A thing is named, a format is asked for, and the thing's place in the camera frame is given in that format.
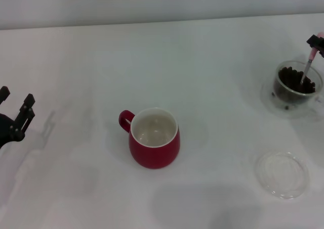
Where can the clear glass cup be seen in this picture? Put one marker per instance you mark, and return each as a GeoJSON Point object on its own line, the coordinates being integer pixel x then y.
{"type": "Point", "coordinates": [283, 97]}

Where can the glass saucer under cup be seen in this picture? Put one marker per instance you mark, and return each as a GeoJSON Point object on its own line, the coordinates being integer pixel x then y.
{"type": "Point", "coordinates": [268, 102]}

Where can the clear glass spoon saucer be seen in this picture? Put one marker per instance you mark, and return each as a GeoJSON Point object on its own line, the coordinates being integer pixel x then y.
{"type": "Point", "coordinates": [281, 176]}

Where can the red ceramic mug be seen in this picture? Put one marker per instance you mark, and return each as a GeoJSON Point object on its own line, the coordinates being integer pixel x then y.
{"type": "Point", "coordinates": [154, 153]}

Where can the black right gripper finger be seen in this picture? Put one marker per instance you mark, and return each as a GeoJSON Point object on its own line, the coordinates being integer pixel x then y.
{"type": "Point", "coordinates": [315, 41]}
{"type": "Point", "coordinates": [321, 52]}

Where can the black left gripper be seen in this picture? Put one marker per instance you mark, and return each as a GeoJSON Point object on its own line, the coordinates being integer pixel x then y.
{"type": "Point", "coordinates": [3, 130]}

